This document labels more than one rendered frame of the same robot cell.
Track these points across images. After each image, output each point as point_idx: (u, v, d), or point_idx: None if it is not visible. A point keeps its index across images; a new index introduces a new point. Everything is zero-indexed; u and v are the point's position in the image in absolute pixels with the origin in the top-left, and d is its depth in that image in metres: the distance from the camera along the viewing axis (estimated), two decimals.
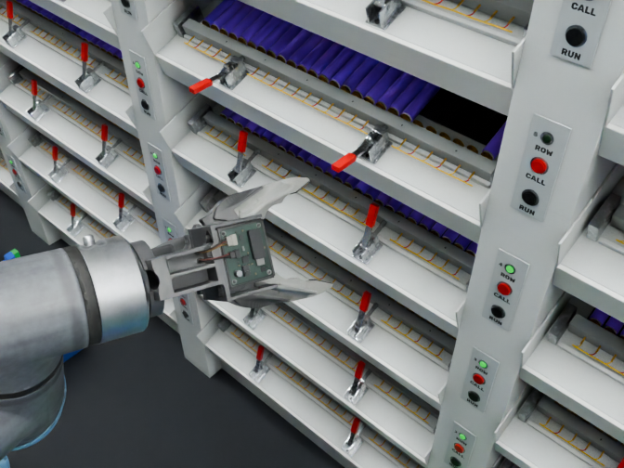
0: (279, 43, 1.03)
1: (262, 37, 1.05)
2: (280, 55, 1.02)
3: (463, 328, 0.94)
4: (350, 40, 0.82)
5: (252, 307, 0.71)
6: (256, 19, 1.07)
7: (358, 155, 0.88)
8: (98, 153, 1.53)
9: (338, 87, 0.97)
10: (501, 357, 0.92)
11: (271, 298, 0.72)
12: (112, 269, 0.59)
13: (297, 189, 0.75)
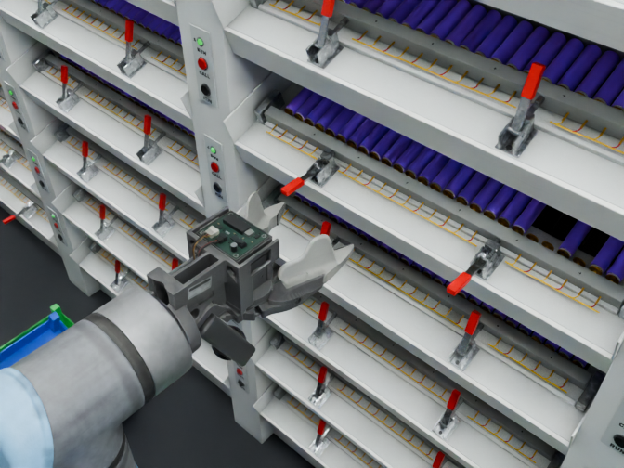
0: (371, 137, 0.98)
1: (352, 130, 1.00)
2: (374, 151, 0.97)
3: (576, 448, 0.89)
4: (473, 161, 0.77)
5: (294, 298, 0.67)
6: (344, 109, 1.02)
7: (473, 274, 0.83)
8: (153, 220, 1.48)
9: (440, 190, 0.92)
10: None
11: (305, 281, 0.69)
12: (119, 301, 0.59)
13: (280, 217, 0.77)
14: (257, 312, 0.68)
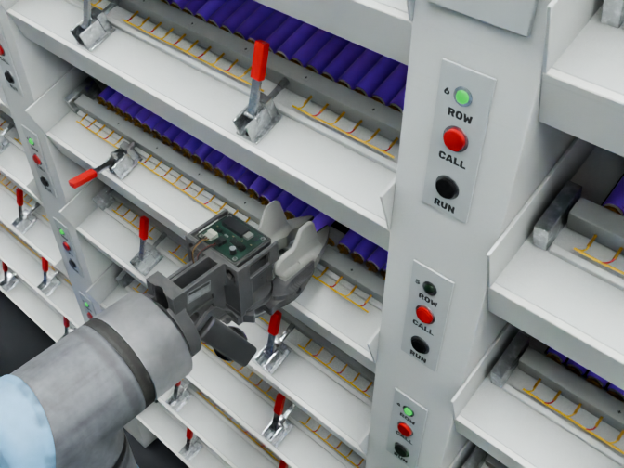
0: (175, 127, 0.93)
1: (158, 119, 0.95)
2: (175, 141, 0.92)
3: (370, 457, 0.84)
4: (225, 149, 0.72)
5: (296, 289, 0.68)
6: None
7: None
8: (17, 216, 1.43)
9: (234, 182, 0.87)
10: None
11: (300, 270, 0.70)
12: (118, 306, 0.59)
13: None
14: (257, 314, 0.68)
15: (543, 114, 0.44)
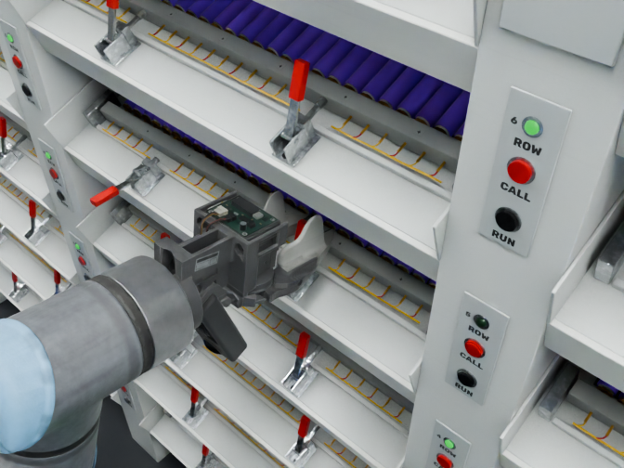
0: None
1: None
2: (207, 149, 0.89)
3: None
4: (258, 170, 0.69)
5: (297, 279, 0.67)
6: None
7: None
8: (29, 228, 1.40)
9: (270, 191, 0.84)
10: None
11: (303, 264, 0.69)
12: (124, 266, 0.58)
13: None
14: (257, 300, 0.66)
15: (621, 147, 0.41)
